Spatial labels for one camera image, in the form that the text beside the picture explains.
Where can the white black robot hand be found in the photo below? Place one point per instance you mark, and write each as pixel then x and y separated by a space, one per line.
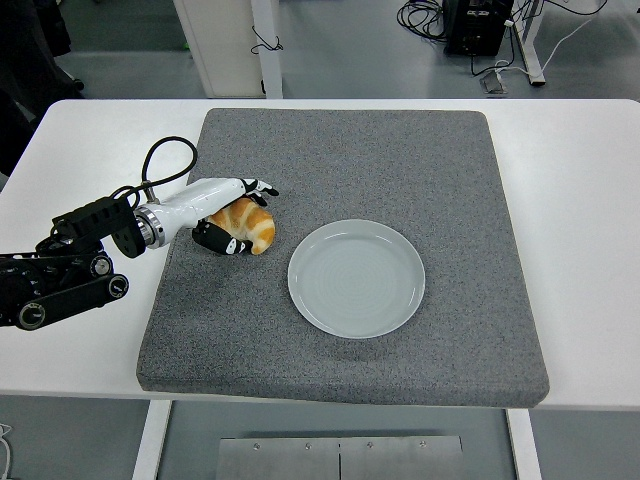
pixel 205 195

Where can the golden croissant bread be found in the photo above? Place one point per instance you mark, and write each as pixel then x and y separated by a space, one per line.
pixel 257 225

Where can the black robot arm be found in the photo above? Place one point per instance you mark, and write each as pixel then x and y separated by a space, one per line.
pixel 75 220

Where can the round grey plate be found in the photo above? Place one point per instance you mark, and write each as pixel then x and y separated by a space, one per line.
pixel 356 285

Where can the grey speckled mat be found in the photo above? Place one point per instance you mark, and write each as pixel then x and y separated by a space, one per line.
pixel 350 165

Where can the white cabinet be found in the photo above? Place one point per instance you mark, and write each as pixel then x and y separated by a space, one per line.
pixel 225 45

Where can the person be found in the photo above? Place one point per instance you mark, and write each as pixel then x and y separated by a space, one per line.
pixel 30 40

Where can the white table leg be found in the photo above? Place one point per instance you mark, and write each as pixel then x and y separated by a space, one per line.
pixel 150 440
pixel 525 445

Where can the small grey power adapter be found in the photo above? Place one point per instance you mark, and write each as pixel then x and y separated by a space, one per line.
pixel 494 82

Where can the black computer case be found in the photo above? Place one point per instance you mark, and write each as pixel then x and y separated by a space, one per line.
pixel 475 30

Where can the white desk leg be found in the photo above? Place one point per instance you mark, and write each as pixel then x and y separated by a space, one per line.
pixel 531 45

